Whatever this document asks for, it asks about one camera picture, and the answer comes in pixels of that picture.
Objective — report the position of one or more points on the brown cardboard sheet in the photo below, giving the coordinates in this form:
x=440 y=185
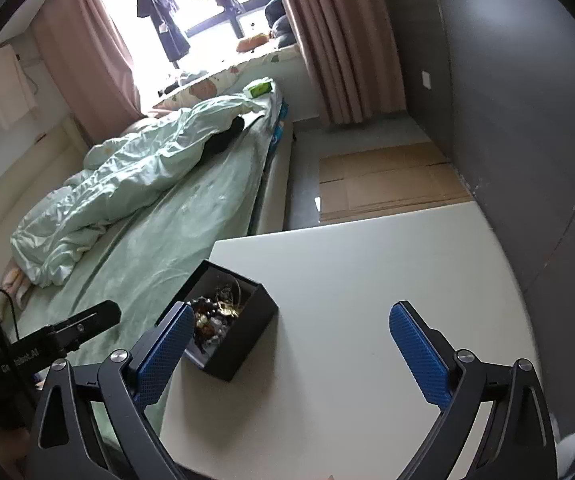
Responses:
x=387 y=180

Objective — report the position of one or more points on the bed with green sheet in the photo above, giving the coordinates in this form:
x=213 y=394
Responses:
x=167 y=220

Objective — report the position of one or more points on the white wall switch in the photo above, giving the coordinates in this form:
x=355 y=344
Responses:
x=426 y=80

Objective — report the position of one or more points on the pink curtain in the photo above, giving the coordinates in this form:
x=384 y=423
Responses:
x=347 y=50
x=82 y=45

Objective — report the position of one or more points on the light green quilt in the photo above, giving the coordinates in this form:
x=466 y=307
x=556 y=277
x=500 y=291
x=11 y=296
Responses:
x=117 y=170

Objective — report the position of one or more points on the white slipper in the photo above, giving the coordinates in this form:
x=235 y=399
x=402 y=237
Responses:
x=572 y=452

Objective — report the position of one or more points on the black jewelry box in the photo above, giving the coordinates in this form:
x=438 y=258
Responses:
x=247 y=330

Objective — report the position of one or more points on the orange plush toy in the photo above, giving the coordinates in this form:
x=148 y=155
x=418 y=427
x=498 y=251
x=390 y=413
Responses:
x=252 y=42

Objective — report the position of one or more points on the green box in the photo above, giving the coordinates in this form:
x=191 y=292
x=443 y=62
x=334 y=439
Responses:
x=260 y=89

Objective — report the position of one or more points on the pink plush toy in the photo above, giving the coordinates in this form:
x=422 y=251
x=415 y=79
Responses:
x=14 y=280

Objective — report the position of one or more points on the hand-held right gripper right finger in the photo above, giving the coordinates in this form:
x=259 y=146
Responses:
x=417 y=355

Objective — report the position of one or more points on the dark bag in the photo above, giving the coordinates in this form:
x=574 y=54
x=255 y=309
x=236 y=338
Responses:
x=280 y=25

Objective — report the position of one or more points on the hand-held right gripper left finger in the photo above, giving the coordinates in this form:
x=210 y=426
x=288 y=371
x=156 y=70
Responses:
x=162 y=350

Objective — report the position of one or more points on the black garment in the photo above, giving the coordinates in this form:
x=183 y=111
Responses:
x=220 y=141

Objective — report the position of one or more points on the blue patterned mat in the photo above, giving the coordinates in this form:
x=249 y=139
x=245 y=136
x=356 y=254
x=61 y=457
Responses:
x=278 y=130

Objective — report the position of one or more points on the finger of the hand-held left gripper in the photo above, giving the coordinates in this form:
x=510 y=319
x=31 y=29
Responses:
x=97 y=315

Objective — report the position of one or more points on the dark blue hanging garment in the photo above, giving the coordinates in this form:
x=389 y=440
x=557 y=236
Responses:
x=167 y=30

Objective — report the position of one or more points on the white printed pillow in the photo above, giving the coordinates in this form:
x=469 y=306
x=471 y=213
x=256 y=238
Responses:
x=202 y=85

